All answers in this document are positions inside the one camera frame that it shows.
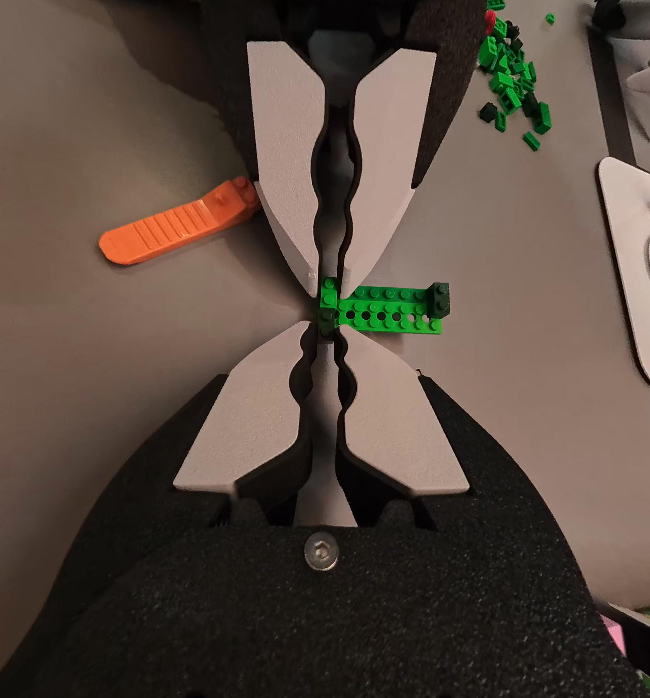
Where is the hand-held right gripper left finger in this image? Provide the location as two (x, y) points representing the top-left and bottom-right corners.
(172, 321), (316, 513)

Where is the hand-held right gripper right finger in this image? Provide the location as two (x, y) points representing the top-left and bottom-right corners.
(335, 325), (472, 516)

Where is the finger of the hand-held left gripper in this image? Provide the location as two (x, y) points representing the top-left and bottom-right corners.
(337, 47), (438, 301)
(246, 40), (328, 300)

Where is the pile of lego pieces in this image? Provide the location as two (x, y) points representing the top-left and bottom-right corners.
(476, 0), (556, 152)

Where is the green lego plate assembly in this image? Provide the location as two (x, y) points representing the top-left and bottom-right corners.
(318, 277), (451, 336)

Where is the orange lego brick separator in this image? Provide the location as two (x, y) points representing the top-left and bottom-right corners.
(98, 176), (261, 266)

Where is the white plastic tray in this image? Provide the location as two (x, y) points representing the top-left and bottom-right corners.
(598, 157), (650, 392)

